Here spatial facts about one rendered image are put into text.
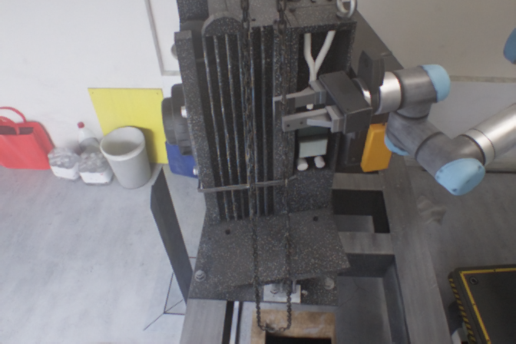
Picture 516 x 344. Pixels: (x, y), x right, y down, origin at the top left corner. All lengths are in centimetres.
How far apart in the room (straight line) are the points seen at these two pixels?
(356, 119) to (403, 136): 16
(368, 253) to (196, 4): 112
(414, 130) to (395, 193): 106
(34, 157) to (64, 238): 71
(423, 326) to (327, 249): 45
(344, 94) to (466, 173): 26
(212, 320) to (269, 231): 38
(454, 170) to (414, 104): 14
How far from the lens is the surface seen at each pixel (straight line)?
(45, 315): 252
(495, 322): 209
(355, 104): 71
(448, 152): 79
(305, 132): 120
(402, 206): 183
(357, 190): 185
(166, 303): 228
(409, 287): 162
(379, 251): 167
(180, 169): 277
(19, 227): 296
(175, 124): 115
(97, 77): 267
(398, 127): 84
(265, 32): 97
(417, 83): 78
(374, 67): 71
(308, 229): 139
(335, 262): 133
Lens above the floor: 204
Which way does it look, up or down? 44 degrees down
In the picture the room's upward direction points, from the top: 2 degrees counter-clockwise
